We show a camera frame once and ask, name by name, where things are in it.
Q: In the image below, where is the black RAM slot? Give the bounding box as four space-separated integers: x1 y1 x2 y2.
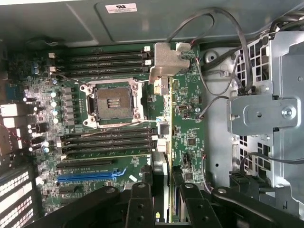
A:
60 143 158 153
60 136 158 145
60 129 158 138
48 50 152 59
49 59 153 69
60 151 158 161
49 68 152 77

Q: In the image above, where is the blue expansion slot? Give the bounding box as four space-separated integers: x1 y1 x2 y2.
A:
56 167 128 183

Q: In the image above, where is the metal locking lever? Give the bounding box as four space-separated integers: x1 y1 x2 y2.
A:
98 119 159 131

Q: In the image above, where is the CPU socket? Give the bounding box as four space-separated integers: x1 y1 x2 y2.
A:
79 78 146 129

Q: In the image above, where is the perforated metal disk bay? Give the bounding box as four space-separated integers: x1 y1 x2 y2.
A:
225 30 304 214

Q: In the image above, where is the green motherboard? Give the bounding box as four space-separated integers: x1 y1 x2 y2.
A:
0 44 207 214

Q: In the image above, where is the open black PC case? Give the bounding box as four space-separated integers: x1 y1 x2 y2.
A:
0 0 304 228

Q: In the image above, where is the thin grey wire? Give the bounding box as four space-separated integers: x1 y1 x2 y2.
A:
239 152 304 176

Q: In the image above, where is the looped black wire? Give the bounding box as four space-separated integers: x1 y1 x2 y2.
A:
166 6 254 95

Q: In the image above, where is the thick black wire bundle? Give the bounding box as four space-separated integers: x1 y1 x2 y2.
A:
268 9 304 34

